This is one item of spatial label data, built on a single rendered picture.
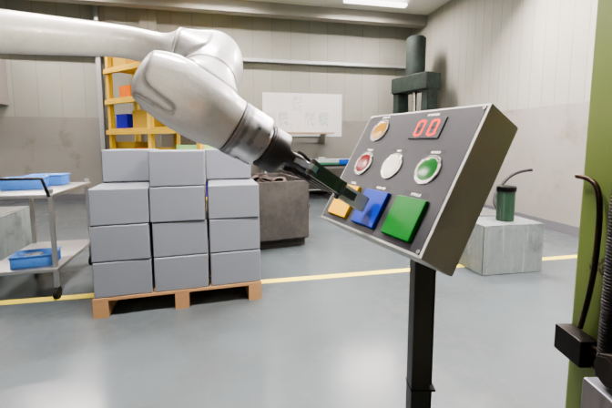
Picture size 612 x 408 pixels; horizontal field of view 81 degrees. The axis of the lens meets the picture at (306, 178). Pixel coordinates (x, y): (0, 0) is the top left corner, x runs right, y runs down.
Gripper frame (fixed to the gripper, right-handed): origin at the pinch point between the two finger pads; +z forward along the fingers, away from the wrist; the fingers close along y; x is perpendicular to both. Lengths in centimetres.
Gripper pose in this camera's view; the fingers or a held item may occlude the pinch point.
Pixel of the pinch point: (351, 197)
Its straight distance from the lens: 68.8
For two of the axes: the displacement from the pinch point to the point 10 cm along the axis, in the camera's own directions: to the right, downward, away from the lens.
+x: 4.6, -8.8, 1.2
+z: 7.9, 4.6, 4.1
